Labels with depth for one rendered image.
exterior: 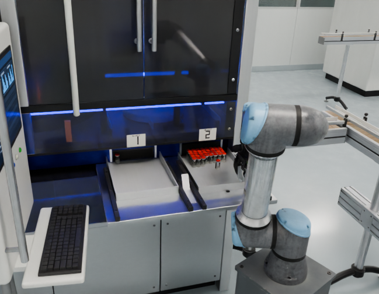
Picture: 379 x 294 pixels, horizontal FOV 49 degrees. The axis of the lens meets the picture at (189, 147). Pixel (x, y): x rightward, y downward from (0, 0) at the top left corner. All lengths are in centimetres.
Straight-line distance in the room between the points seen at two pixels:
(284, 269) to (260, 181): 37
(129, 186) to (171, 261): 66
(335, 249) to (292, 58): 493
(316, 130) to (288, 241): 42
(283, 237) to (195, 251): 98
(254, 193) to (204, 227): 98
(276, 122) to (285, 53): 633
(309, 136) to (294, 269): 52
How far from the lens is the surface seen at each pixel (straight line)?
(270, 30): 720
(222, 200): 171
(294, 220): 141
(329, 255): 300
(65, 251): 156
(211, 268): 243
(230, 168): 195
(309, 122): 114
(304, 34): 753
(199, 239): 227
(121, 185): 179
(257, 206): 131
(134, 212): 163
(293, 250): 144
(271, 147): 115
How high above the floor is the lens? 179
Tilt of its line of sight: 25 degrees down
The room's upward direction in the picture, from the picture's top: 3 degrees clockwise
